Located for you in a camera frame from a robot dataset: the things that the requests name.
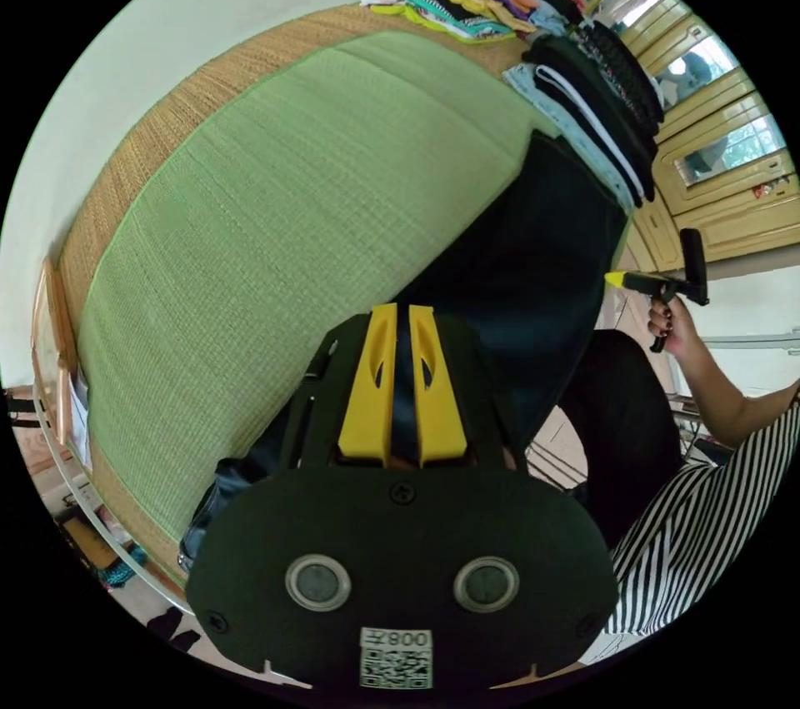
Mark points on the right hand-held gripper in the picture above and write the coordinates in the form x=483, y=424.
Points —
x=656, y=281

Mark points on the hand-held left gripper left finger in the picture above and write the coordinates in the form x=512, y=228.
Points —
x=365, y=403

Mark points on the dark blue jeans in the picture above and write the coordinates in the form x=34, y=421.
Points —
x=531, y=284

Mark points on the yellow cupboard with mirrored doors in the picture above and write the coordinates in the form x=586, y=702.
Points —
x=731, y=190

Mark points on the pile of clothes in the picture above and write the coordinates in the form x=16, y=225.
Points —
x=600, y=96

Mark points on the person's right forearm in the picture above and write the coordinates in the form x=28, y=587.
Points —
x=722, y=403

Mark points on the person's right hand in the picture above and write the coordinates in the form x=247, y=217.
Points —
x=681, y=331

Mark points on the person's body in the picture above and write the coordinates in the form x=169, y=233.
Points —
x=681, y=540

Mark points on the bed with green woven mat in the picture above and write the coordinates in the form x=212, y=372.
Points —
x=262, y=209

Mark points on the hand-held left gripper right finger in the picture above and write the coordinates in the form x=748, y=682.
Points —
x=440, y=409

